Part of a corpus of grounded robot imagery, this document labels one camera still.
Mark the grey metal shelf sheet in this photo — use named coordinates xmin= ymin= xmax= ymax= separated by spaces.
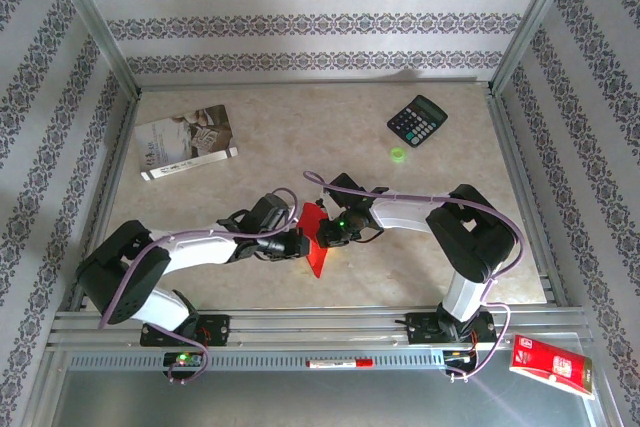
xmin=49 ymin=369 xmax=601 ymax=427

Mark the black desk calculator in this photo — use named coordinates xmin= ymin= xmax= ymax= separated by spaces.
xmin=386 ymin=94 xmax=449 ymax=149

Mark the red marker pen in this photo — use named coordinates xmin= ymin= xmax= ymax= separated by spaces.
xmin=305 ymin=357 xmax=375 ymax=370

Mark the white paperback book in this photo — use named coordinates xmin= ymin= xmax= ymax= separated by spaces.
xmin=133 ymin=104 xmax=240 ymax=182

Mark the black controller board green light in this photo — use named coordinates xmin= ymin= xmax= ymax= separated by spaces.
xmin=163 ymin=350 xmax=205 ymax=373

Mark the red carton box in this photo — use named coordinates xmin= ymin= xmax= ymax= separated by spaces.
xmin=508 ymin=334 xmax=597 ymax=401

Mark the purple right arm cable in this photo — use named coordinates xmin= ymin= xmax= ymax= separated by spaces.
xmin=302 ymin=170 xmax=525 ymax=382

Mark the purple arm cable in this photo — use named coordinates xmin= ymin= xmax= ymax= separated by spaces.
xmin=302 ymin=170 xmax=525 ymax=382
xmin=97 ymin=188 xmax=300 ymax=386

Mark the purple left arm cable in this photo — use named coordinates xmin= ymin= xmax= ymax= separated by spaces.
xmin=97 ymin=188 xmax=300 ymax=386

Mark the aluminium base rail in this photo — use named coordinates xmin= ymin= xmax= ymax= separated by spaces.
xmin=47 ymin=305 xmax=594 ymax=351

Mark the grey slotted cable duct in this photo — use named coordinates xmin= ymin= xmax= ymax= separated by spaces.
xmin=67 ymin=349 xmax=451 ymax=372

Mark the aluminium back rail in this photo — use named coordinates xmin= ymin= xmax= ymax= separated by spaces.
xmin=137 ymin=77 xmax=494 ymax=93

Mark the aluminium side rail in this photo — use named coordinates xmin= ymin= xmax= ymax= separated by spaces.
xmin=485 ymin=89 xmax=570 ymax=308
xmin=67 ymin=91 xmax=144 ymax=312

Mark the black controller board with wires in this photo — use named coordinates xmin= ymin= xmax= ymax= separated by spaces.
xmin=443 ymin=346 xmax=481 ymax=373

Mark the aluminium frame post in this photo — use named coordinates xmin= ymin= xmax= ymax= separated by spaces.
xmin=42 ymin=0 xmax=144 ymax=98
xmin=489 ymin=0 xmax=586 ymax=96

